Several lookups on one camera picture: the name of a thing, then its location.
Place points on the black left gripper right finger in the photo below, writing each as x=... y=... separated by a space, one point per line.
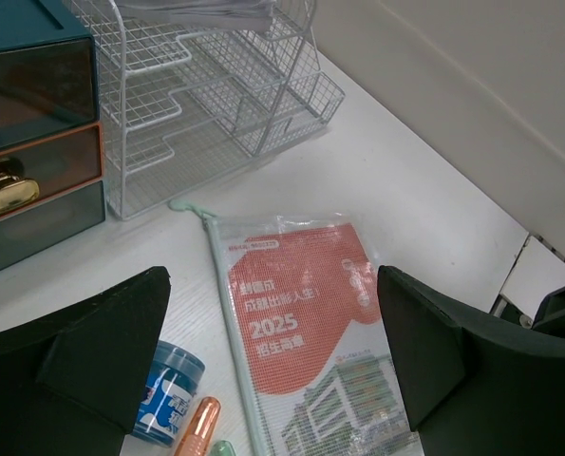
x=472 y=383

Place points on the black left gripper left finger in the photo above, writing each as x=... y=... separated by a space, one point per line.
x=71 y=381

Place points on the blue round plastic jar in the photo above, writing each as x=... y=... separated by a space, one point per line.
x=171 y=385

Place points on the grey Canon setup guide booklet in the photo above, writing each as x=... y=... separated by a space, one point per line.
x=232 y=15

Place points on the orange translucent capsule tube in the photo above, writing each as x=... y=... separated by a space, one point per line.
x=199 y=432

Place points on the green translucent capsule tube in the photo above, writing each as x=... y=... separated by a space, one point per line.
x=222 y=448

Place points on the teal drawer organizer box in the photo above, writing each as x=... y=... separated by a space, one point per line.
x=51 y=137

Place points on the white wire mesh file rack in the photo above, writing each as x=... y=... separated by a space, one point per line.
x=183 y=106

